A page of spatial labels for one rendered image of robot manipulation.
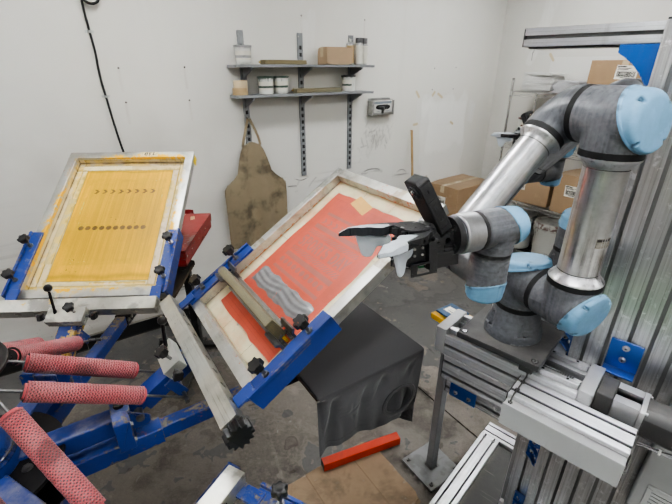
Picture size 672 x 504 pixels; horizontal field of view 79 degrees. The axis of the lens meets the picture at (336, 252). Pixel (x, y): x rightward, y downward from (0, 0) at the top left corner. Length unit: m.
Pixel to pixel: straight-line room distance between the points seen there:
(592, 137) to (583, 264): 0.27
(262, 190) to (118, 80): 1.23
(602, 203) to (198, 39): 2.76
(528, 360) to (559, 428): 0.16
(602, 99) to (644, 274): 0.48
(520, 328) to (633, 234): 0.35
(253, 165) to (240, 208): 0.36
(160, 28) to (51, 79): 0.72
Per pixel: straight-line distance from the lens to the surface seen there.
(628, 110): 0.92
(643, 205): 1.20
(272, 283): 1.41
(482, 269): 0.83
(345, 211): 1.50
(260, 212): 3.45
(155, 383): 1.37
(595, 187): 0.97
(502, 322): 1.19
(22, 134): 3.11
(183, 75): 3.18
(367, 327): 1.71
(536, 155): 0.99
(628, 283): 1.28
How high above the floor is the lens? 1.94
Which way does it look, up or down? 25 degrees down
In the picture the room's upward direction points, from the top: straight up
